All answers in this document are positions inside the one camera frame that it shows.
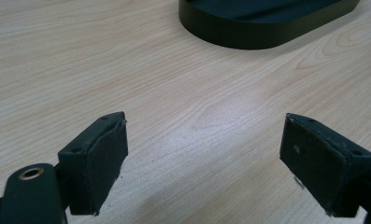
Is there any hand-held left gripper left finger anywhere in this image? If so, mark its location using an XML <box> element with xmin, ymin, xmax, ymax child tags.
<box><xmin>57</xmin><ymin>111</ymin><xmax>129</xmax><ymax>217</ymax></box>

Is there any black oval stand base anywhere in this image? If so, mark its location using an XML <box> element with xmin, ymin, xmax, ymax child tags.
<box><xmin>178</xmin><ymin>0</ymin><xmax>361</xmax><ymax>50</ymax></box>

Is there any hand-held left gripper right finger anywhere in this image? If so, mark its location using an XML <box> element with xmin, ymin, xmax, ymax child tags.
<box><xmin>278</xmin><ymin>112</ymin><xmax>371</xmax><ymax>218</ymax></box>

